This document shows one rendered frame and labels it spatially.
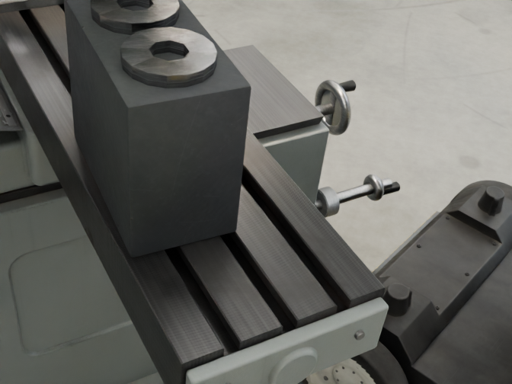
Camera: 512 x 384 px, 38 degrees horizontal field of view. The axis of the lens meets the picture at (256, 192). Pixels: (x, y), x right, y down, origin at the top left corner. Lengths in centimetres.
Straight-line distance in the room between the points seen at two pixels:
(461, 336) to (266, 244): 58
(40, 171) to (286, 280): 49
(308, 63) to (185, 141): 237
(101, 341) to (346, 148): 138
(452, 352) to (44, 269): 69
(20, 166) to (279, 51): 207
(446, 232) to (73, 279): 69
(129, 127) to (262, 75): 81
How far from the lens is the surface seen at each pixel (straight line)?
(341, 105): 152
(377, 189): 155
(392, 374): 121
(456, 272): 138
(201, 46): 72
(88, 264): 132
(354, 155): 257
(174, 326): 71
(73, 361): 149
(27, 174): 115
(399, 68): 312
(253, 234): 81
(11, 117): 110
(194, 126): 69
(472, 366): 127
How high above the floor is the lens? 152
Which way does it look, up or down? 40 degrees down
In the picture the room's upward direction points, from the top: 7 degrees clockwise
